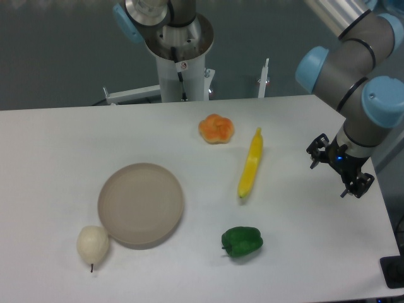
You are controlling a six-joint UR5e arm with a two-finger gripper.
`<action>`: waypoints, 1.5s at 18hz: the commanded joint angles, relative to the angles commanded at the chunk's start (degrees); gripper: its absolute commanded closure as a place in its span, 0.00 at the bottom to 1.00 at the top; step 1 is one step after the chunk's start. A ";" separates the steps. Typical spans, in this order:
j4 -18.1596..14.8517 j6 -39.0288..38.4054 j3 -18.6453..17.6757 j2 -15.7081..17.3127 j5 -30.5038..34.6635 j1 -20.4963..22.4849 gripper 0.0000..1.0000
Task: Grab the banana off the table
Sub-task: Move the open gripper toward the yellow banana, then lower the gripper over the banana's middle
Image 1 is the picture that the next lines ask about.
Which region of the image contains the beige round plate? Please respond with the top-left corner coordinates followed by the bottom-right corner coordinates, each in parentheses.
top-left (97, 163), bottom-right (185, 249)

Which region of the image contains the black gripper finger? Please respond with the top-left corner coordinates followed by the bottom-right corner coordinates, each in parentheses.
top-left (306, 133), bottom-right (330, 169)
top-left (340, 172), bottom-right (375, 198)

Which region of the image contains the white pear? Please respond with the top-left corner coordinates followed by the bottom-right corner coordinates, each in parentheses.
top-left (76, 225), bottom-right (110, 273)

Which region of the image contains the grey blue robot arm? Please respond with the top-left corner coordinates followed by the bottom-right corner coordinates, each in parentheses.
top-left (112, 1), bottom-right (403, 198)

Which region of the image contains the white mounting bracket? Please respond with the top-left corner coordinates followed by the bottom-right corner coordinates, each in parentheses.
top-left (103, 85), bottom-right (160, 105)
top-left (258, 58), bottom-right (270, 98)

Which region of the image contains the orange bread roll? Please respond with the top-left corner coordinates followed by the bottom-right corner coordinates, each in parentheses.
top-left (198, 114), bottom-right (235, 144)

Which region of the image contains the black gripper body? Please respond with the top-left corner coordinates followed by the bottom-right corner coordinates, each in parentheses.
top-left (326, 138), bottom-right (370, 186)

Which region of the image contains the black box at edge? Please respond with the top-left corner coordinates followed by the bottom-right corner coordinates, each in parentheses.
top-left (380, 256), bottom-right (403, 289)

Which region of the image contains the white left mounting bracket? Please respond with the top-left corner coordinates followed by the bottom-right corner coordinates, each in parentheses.
top-left (103, 85), bottom-right (160, 105)

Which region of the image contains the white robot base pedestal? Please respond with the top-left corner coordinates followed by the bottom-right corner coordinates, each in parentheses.
top-left (146, 13), bottom-right (214, 103)

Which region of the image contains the black base cable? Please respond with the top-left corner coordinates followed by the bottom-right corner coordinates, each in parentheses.
top-left (170, 46), bottom-right (190, 102)

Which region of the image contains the yellow banana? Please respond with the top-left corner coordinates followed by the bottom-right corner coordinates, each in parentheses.
top-left (237, 128), bottom-right (263, 199)

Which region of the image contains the green bell pepper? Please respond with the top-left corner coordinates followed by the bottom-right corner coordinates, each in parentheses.
top-left (221, 227), bottom-right (263, 258)

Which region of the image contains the white right mounting bracket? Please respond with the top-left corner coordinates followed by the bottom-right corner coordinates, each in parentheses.
top-left (258, 58), bottom-right (270, 98)

